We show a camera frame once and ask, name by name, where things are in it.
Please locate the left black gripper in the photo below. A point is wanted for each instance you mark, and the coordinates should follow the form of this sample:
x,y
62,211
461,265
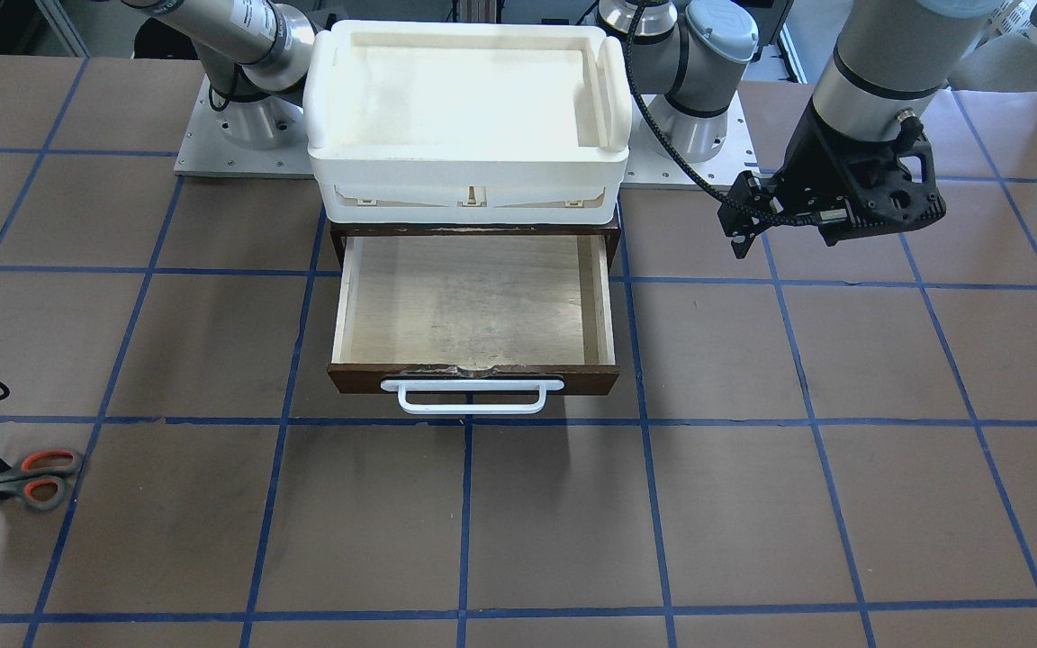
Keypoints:
x,y
809,153

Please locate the orange grey scissors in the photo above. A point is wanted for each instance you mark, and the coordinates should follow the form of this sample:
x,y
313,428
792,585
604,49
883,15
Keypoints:
x,y
37,481

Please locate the wooden drawer with white handle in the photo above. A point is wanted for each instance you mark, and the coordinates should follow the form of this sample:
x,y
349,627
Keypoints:
x,y
478,313

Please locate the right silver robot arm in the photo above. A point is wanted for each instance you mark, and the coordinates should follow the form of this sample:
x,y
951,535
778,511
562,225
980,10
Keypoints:
x,y
250,50

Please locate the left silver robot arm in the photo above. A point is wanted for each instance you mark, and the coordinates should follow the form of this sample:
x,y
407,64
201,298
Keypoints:
x,y
684,65

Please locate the white plastic tray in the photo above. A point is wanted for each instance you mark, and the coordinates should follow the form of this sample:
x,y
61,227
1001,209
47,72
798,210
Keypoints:
x,y
467,123

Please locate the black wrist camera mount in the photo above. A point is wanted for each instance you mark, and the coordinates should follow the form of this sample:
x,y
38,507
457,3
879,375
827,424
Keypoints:
x,y
891,185

